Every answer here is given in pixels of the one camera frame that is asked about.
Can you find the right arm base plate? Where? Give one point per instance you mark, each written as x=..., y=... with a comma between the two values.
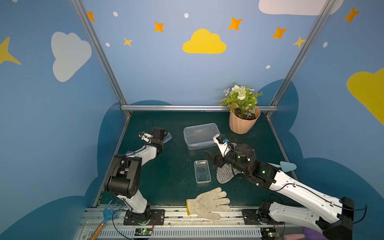
x=252, y=216

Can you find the small clear lunch box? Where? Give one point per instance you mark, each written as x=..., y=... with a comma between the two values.
x=202, y=172

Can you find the aluminium frame post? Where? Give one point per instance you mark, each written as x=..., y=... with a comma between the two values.
x=317, y=27
x=88, y=26

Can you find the aluminium frame rear bar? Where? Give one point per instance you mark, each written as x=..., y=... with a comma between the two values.
x=174, y=108

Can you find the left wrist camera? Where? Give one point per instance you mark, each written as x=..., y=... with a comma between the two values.
x=145, y=137

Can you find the left circuit board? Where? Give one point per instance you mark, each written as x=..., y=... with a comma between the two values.
x=143, y=232

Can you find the small lunch box lid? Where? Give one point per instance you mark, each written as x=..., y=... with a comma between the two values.
x=167, y=138

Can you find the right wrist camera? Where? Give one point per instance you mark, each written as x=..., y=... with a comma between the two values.
x=221, y=142

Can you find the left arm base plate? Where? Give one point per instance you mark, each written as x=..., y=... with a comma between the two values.
x=156, y=216

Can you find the circuit board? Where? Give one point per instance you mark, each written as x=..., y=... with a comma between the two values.
x=269, y=234
x=143, y=232

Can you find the teal silicone spatula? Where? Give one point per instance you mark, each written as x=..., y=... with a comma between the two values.
x=285, y=166

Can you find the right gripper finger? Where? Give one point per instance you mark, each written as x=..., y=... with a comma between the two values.
x=216, y=162
x=210, y=155

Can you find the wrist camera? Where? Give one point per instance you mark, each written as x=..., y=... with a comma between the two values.
x=221, y=142
x=145, y=137

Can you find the aluminium front rail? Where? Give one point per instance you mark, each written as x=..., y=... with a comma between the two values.
x=175, y=224

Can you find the blue rake wooden handle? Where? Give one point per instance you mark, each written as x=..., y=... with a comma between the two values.
x=109, y=214

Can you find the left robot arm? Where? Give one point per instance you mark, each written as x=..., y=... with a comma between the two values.
x=123, y=178

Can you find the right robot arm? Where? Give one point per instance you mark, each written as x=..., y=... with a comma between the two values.
x=330, y=216

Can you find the potted artificial flower plant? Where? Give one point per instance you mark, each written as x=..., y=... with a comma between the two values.
x=244, y=112

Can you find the aluminium frame left post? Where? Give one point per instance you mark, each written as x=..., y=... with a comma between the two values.
x=88, y=26

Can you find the aluminium frame right post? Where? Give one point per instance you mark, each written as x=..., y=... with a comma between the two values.
x=317, y=27

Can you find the purple pink toy shovel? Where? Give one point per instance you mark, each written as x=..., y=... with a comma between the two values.
x=308, y=234

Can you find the right circuit board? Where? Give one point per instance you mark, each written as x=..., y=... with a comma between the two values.
x=269, y=234

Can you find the large clear lunch box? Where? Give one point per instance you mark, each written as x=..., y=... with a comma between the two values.
x=200, y=136

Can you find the white knit work glove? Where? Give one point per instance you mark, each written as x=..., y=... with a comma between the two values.
x=208, y=204

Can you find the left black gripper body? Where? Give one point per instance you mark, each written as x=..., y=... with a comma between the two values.
x=160, y=135

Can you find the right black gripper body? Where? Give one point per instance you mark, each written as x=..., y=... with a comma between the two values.
x=218, y=159

